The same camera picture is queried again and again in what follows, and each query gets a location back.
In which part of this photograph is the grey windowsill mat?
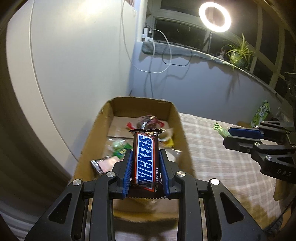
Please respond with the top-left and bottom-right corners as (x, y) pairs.
(141, 40), (278, 95)

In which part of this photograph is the potted spider plant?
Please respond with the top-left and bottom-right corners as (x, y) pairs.
(218, 33), (254, 70)

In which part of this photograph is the cardboard box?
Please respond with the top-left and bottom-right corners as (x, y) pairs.
(71, 96), (196, 220)

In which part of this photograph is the colourful milk candy packet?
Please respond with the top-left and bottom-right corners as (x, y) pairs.
(213, 122), (231, 138)

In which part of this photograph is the white power adapter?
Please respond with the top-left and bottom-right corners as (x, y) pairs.
(142, 27), (154, 42)

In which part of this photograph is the plaid tablecloth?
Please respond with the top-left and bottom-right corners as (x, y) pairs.
(113, 112), (287, 241)

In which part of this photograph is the green candy packet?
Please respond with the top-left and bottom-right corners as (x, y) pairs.
(108, 138), (132, 160)

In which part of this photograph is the green white bag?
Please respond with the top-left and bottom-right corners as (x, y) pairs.
(250, 100), (271, 128)

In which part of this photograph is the yellow snack packet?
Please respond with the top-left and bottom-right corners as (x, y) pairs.
(163, 138), (174, 148)

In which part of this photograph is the white charging cable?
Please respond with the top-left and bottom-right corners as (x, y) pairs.
(120, 0), (172, 74)

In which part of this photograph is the small silver black snack packet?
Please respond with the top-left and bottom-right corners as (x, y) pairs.
(90, 156), (112, 175)

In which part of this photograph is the ring light tripod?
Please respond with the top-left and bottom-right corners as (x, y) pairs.
(202, 31), (213, 54)

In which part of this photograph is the dark cake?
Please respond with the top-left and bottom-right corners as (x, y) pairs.
(126, 115), (165, 130)

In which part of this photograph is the packaged sliced bread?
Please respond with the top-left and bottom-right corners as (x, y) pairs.
(98, 156), (121, 173)

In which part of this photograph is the large Snickers bar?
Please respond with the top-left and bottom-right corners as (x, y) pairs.
(128, 130), (164, 199)

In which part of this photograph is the black cable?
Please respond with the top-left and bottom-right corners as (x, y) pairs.
(151, 29), (193, 67)

